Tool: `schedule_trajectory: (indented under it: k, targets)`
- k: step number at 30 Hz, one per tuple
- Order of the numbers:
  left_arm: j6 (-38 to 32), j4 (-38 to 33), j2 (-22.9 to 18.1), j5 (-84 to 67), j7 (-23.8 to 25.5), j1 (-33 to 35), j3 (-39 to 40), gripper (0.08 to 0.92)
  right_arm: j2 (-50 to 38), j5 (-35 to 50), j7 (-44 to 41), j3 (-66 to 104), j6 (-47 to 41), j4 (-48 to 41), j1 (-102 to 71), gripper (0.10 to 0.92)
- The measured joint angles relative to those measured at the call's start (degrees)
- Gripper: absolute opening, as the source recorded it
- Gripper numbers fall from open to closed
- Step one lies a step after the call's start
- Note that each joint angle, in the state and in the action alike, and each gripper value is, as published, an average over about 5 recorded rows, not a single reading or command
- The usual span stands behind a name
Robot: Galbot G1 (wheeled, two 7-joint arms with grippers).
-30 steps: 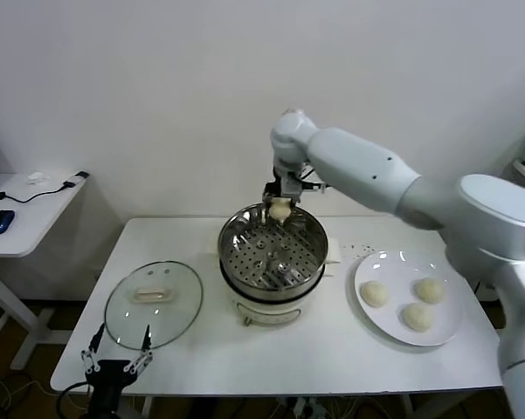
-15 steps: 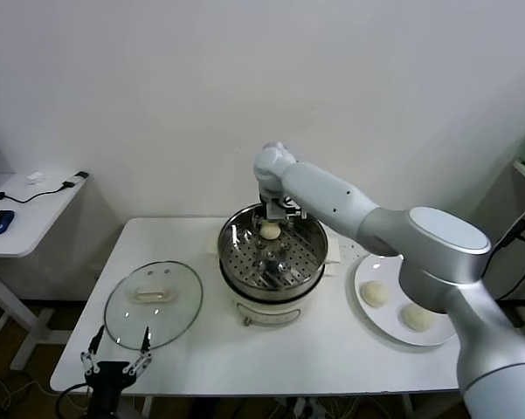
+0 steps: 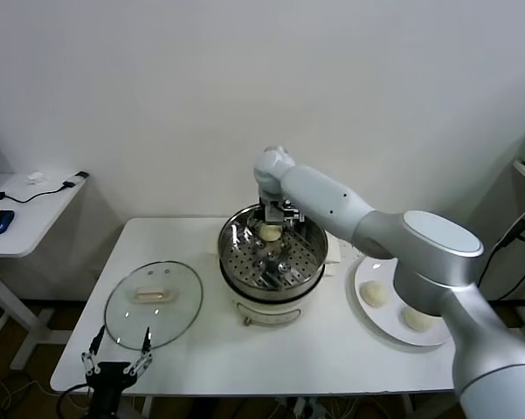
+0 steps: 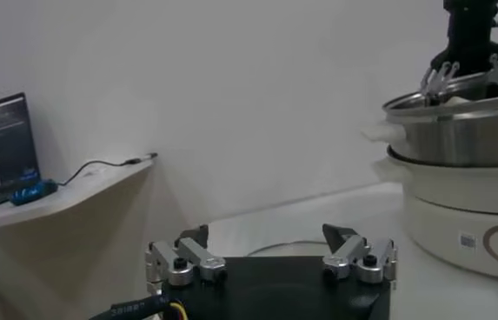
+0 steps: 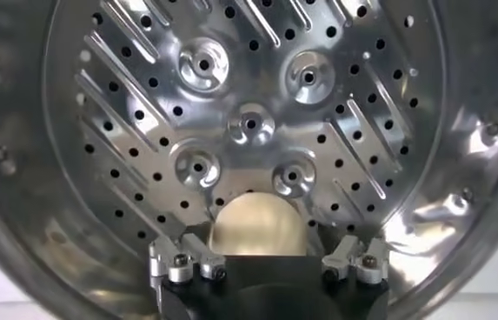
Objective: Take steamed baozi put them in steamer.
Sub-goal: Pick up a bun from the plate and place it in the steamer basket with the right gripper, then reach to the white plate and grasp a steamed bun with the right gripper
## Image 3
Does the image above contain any glass lid with cream handle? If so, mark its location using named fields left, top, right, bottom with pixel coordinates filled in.
left=103, top=260, right=204, bottom=351

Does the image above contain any white power strip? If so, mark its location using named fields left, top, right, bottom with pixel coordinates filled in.
left=287, top=395, right=328, bottom=419

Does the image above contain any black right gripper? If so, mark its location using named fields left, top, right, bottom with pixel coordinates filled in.
left=260, top=198, right=286, bottom=229

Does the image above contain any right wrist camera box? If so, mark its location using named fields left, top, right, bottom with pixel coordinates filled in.
left=281, top=199, right=307, bottom=226

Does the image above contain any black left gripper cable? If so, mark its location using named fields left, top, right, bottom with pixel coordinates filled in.
left=55, top=382, right=93, bottom=419

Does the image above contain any black cable with adapter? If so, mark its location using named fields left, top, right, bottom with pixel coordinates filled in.
left=0, top=171, right=91, bottom=204

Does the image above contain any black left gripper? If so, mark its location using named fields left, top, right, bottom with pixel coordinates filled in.
left=80, top=325, right=155, bottom=419

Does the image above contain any perforated steel steamer basket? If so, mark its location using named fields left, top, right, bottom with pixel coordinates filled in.
left=218, top=202, right=328, bottom=302

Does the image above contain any white side desk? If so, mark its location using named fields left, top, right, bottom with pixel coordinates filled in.
left=0, top=171, right=92, bottom=372

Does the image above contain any black power cable with plug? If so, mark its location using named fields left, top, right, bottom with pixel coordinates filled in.
left=478, top=198, right=525, bottom=303

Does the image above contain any white steamed baozi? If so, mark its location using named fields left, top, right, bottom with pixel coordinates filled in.
left=359, top=280, right=390, bottom=308
left=400, top=306, right=438, bottom=333
left=257, top=222, right=283, bottom=244

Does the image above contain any cream electric cooking pot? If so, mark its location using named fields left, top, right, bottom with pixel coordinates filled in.
left=205, top=230, right=344, bottom=327

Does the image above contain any white round plate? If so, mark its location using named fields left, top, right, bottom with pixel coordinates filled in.
left=353, top=256, right=453, bottom=348

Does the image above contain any blue computer mouse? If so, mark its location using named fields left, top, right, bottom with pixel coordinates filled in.
left=0, top=209, right=16, bottom=237

